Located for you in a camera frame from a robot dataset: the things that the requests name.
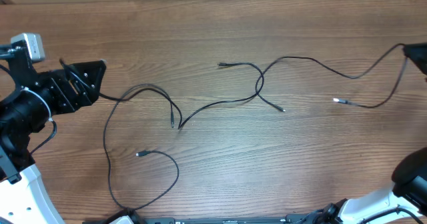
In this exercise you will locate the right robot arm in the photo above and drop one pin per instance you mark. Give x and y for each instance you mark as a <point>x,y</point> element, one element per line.
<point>406,196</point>

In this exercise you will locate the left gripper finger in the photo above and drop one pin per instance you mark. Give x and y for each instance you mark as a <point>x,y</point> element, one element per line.
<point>86,93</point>
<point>89,74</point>

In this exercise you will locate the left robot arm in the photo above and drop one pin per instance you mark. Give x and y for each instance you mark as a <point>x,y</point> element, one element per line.
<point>36,99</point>

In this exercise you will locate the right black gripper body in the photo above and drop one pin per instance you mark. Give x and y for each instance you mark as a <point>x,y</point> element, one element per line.
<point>421,60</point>

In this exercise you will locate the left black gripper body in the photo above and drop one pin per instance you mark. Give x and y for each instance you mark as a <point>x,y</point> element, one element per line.
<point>60,101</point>

